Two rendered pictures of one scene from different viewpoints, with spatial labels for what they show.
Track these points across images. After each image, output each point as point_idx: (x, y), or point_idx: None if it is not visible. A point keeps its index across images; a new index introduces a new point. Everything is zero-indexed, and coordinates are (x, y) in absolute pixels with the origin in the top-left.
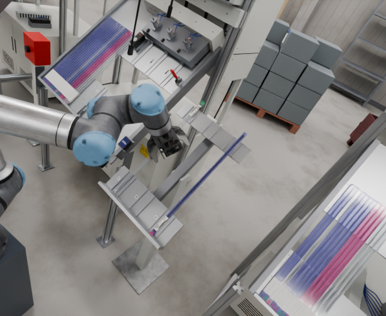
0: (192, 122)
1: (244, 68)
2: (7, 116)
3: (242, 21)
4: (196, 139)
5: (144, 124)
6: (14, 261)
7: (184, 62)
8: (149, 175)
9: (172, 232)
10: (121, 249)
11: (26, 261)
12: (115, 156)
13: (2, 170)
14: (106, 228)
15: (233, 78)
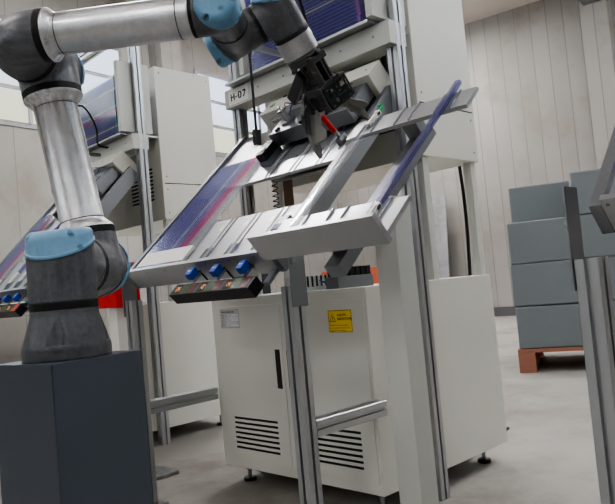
0: (374, 128)
1: (460, 137)
2: (124, 5)
3: (399, 35)
4: (440, 290)
5: (278, 41)
6: (123, 376)
7: (342, 120)
8: (366, 368)
9: (394, 211)
10: None
11: (144, 404)
12: (274, 269)
13: (100, 216)
14: (306, 501)
15: (449, 154)
